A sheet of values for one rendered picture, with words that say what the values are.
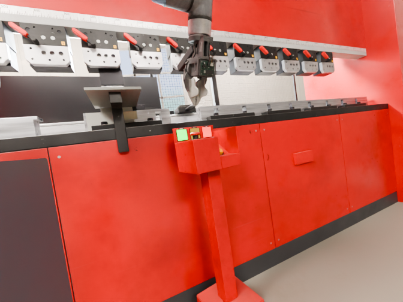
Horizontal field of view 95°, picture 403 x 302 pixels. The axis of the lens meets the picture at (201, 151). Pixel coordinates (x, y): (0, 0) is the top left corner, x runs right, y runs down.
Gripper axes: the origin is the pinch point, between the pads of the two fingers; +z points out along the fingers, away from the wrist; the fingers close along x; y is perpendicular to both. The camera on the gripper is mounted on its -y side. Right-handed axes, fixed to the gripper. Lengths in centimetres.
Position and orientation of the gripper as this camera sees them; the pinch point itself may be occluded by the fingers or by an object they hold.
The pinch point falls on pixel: (194, 101)
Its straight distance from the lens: 70.0
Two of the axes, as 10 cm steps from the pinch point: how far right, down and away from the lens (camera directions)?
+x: 8.4, -1.5, 5.2
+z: -0.4, 9.4, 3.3
